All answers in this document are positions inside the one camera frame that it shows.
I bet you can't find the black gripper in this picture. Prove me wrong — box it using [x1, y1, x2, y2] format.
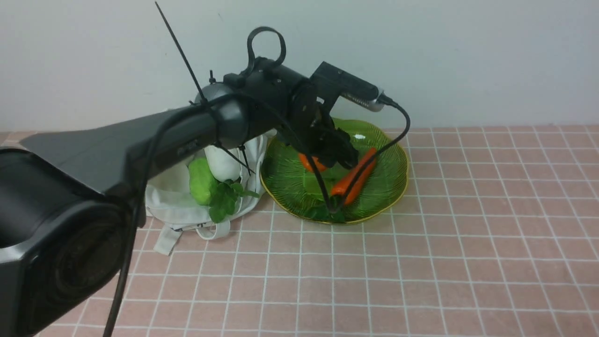
[287, 82, 359, 169]

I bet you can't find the orange vegetable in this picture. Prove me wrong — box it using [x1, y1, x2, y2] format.
[298, 153, 329, 173]

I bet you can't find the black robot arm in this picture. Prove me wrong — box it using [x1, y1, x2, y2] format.
[1, 57, 379, 337]

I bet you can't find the white cloth bag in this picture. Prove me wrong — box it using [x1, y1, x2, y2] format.
[146, 134, 271, 256]

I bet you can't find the green ribbed glass plate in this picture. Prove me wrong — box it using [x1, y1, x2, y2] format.
[260, 140, 410, 224]

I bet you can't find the orange carrot with green leaves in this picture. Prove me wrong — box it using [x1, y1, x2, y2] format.
[308, 147, 377, 224]

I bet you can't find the white radish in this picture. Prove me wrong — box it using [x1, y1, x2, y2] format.
[204, 146, 242, 182]

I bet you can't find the green leafy vegetable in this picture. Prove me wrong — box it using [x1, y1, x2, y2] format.
[208, 180, 259, 224]

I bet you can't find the green cucumber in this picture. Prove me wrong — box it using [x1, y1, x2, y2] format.
[188, 157, 219, 205]

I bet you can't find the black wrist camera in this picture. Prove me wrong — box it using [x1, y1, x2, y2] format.
[310, 61, 384, 114]

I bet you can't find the black camera cable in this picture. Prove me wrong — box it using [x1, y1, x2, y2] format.
[102, 27, 411, 337]

